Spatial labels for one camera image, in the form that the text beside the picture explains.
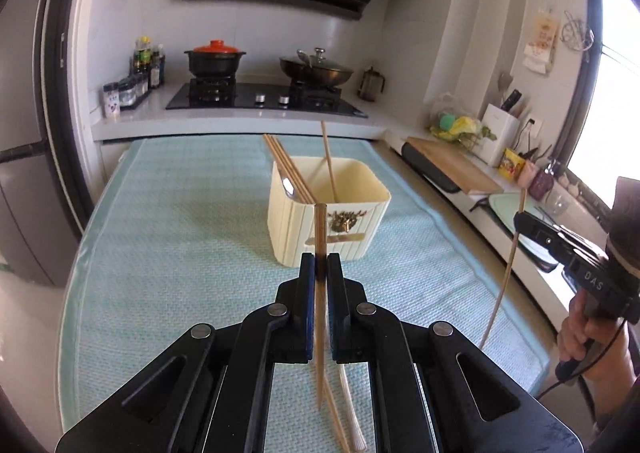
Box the wooden chopstick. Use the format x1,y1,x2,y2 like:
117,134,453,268
480,188,527,350
314,204,326,409
323,376,350,453

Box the person's right hand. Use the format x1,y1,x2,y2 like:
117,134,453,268
558,289,636,387

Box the wooden chopstick under fork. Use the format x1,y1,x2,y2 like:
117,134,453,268
323,376,350,453

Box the white ribbed utensil holder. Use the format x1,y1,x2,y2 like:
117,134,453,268
267,156,392,267

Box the chopstick bundle in holder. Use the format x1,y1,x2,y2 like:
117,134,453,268
262,134,317,205

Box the light blue woven mat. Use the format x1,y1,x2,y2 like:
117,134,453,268
58,135,550,452

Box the yellow snack packet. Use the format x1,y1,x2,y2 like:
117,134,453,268
498,148,525,182

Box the wooden cutting board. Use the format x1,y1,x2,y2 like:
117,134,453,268
406,136,503,196

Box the black cutting board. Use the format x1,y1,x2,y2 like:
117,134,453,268
400,142,461,194

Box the white knife block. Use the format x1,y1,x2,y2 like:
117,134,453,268
474,104,520,168

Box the bag with yellow green items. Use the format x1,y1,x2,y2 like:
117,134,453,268
428,93,497,152

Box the black gas stove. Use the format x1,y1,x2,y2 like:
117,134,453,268
166,78,367,118

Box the black wok with glass lid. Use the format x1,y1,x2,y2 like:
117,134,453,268
280,48,354,88

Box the stainless steel refrigerator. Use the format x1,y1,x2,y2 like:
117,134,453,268
1,0,78,288

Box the black pot with red lid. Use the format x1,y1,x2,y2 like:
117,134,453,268
186,40,245,79

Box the clear spice jar rack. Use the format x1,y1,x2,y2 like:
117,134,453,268
117,74,149,109

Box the white spice jar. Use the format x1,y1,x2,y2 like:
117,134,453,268
102,82,120,119

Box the sauce bottles group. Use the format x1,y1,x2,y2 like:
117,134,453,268
131,36,166,91

